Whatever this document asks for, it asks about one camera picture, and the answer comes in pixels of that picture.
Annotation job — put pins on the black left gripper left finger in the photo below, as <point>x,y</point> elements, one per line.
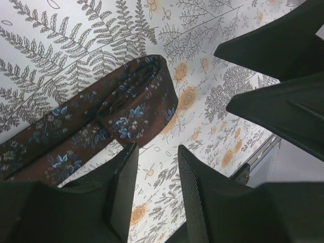
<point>96,207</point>

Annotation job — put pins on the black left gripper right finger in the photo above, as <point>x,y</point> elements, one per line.
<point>219,209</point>

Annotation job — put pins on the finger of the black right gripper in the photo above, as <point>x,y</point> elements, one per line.
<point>293,110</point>
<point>285,48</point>

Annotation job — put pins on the brown blue floral tie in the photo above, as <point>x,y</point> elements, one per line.
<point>134,103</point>

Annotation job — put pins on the floral patterned table mat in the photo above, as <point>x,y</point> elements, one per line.
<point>52,50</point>

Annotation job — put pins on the aluminium frame rail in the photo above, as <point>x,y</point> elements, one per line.
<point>258,168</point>

